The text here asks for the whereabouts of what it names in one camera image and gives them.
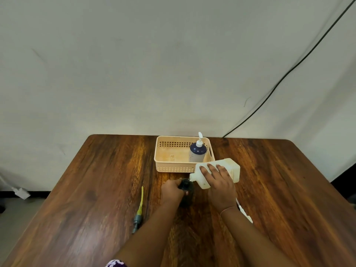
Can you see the person's left hand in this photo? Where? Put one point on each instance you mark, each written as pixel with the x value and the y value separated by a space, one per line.
pixel 171 191

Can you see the person's right hand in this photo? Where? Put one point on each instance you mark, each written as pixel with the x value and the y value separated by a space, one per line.
pixel 221 189

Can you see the person's right middle finger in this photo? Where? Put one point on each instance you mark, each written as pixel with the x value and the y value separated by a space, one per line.
pixel 214 169

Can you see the person's left fingers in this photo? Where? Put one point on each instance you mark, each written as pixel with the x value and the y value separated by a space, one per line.
pixel 179 184

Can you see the black bottle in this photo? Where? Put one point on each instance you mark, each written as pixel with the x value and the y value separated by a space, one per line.
pixel 188 195

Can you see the white plastic refill bottle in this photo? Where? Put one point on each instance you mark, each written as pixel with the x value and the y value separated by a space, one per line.
pixel 232 168

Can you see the person's right forearm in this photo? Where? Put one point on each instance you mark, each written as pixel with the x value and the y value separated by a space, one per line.
pixel 250 241

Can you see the person's left forearm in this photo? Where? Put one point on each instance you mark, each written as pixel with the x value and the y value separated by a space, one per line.
pixel 153 236

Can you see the dark blue pump bottle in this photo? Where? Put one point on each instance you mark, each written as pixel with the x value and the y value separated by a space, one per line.
pixel 198 152

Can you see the beige plastic perforated basket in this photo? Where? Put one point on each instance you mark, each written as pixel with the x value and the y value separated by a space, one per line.
pixel 169 157

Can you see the pump head with yellow tube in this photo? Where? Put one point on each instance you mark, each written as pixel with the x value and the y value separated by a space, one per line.
pixel 138 212

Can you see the white pump head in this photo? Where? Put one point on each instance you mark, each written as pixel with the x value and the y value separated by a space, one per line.
pixel 244 212

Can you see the purple white patterned sleeve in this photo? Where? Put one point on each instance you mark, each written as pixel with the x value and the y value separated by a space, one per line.
pixel 116 263

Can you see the white power adapter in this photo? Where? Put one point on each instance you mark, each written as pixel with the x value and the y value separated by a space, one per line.
pixel 21 193

